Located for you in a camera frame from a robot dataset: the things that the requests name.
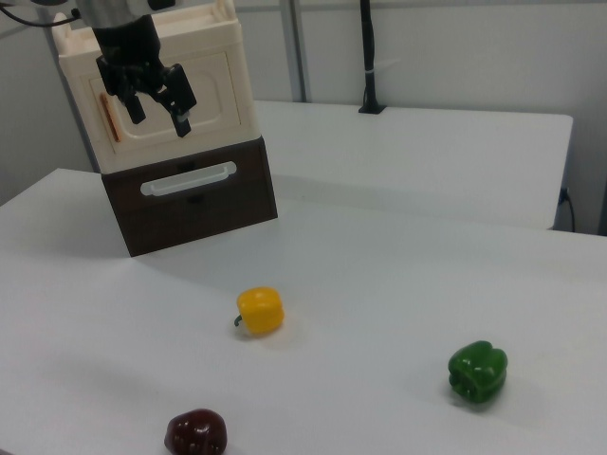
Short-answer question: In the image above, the cream plastic cabinet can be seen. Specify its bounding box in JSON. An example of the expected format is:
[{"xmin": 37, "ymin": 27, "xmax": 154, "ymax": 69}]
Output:
[{"xmin": 50, "ymin": 0, "xmax": 263, "ymax": 174}]

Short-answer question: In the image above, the dark brown drawer box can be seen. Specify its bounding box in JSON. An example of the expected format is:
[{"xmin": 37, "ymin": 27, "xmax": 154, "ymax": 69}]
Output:
[{"xmin": 101, "ymin": 136, "xmax": 280, "ymax": 259}]

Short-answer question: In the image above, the green bell pepper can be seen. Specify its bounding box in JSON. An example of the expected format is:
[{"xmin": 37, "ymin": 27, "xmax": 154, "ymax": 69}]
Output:
[{"xmin": 447, "ymin": 339, "xmax": 509, "ymax": 405}]

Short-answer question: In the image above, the black camera pole with clamp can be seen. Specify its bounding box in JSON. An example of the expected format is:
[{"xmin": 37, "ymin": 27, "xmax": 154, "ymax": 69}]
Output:
[{"xmin": 357, "ymin": 0, "xmax": 389, "ymax": 116}]

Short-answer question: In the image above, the black wall cable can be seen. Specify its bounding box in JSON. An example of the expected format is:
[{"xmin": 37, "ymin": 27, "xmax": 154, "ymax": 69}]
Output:
[{"xmin": 560, "ymin": 186, "xmax": 578, "ymax": 234}]

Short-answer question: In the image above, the cream cabinet door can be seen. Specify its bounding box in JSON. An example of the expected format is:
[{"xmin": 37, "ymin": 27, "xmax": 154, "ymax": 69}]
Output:
[{"xmin": 87, "ymin": 49, "xmax": 244, "ymax": 158}]

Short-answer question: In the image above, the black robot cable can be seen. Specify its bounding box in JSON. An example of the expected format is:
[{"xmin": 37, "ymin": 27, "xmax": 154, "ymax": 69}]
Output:
[{"xmin": 0, "ymin": 0, "xmax": 81, "ymax": 28}]

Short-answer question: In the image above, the yellow bell pepper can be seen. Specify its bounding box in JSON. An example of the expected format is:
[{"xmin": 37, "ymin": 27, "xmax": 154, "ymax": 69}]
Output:
[{"xmin": 231, "ymin": 285, "xmax": 286, "ymax": 337}]

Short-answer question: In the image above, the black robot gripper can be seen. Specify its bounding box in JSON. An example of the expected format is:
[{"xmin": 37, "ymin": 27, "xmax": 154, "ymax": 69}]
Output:
[{"xmin": 92, "ymin": 13, "xmax": 198, "ymax": 139}]

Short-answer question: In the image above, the white drawer handle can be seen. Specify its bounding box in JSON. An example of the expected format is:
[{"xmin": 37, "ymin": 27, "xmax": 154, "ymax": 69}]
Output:
[{"xmin": 139, "ymin": 160, "xmax": 238, "ymax": 197}]

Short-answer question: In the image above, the dark red bell pepper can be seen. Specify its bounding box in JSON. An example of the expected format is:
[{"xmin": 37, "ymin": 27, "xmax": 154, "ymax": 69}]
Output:
[{"xmin": 163, "ymin": 408, "xmax": 229, "ymax": 455}]

